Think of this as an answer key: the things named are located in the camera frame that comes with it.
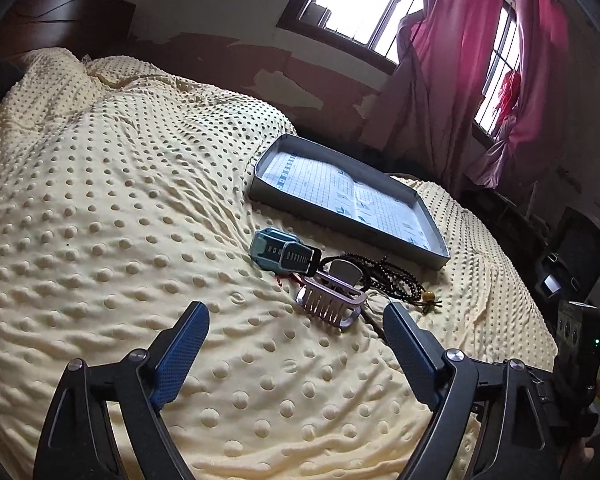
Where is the dark framed window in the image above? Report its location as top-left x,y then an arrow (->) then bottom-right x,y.
277,0 -> 521,146

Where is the dark wooden headboard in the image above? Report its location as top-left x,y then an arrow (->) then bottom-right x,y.
0,0 -> 136,62

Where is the cream dotted bed blanket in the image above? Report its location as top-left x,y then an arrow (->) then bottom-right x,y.
0,46 -> 560,480

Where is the pink metal hair clip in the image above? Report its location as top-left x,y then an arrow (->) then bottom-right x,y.
296,258 -> 367,330

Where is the grey shallow tray box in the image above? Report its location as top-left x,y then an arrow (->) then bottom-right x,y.
249,134 -> 451,271

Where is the black office chair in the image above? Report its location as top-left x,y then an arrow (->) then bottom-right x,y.
534,207 -> 600,301

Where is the black bead necklace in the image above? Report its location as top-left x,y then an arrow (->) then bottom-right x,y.
324,252 -> 444,316

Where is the pink window curtain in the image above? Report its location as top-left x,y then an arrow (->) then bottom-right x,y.
360,0 -> 568,195

